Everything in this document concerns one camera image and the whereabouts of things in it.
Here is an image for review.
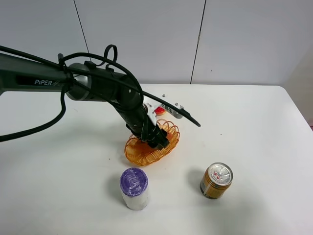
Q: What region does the orange wire basket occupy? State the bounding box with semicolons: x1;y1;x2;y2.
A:
124;119;180;166

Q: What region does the gold drink can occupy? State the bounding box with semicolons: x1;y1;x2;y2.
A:
200;162;233;199

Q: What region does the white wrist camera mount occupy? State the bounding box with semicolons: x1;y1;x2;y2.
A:
143;96;183;125

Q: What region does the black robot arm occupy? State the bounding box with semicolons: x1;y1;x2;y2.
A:
0;53;170;150

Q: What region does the red glazed pastry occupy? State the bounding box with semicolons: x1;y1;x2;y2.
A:
155;106;166;116

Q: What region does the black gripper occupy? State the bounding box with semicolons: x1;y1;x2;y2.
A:
126;121;170;150

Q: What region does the purple lidded white cup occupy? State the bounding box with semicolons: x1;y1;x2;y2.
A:
119;167;149;211

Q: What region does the black cable bundle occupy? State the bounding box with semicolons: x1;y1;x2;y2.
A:
0;44;202;143

